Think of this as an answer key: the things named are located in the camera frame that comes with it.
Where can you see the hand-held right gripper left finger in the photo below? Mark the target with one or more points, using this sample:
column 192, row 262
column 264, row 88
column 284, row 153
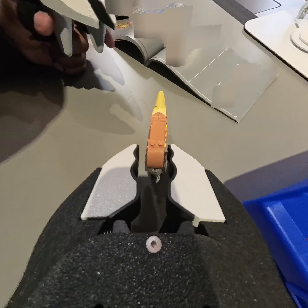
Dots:
column 110, row 190

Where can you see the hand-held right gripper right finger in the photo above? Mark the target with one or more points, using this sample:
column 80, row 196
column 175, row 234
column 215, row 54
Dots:
column 192, row 192

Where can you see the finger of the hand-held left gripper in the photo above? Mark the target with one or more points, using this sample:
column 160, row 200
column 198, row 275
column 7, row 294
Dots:
column 98, row 41
column 72, row 9

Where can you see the brown tan brick-built model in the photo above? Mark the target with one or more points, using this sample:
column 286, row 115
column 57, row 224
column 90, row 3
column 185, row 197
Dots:
column 156, row 149

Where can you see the blue plastic bin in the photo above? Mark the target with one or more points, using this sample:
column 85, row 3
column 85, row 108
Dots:
column 284, row 216

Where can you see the grey desk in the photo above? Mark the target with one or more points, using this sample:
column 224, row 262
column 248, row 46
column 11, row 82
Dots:
column 216, row 144

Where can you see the grey open instruction booklet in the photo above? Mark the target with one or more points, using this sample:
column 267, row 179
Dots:
column 192, row 79

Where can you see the white board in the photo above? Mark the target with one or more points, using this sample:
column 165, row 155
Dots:
column 269, row 36

